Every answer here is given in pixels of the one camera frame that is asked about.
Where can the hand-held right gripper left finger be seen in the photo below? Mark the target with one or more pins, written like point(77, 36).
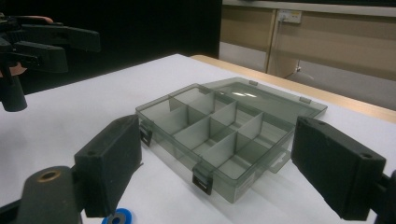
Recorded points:
point(109, 165)

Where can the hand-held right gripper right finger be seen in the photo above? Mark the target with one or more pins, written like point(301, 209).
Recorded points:
point(337, 169)

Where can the transparent grey divided storage box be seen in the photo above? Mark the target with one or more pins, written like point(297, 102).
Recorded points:
point(218, 137)

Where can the black curtain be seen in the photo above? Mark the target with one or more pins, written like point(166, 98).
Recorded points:
point(140, 31)

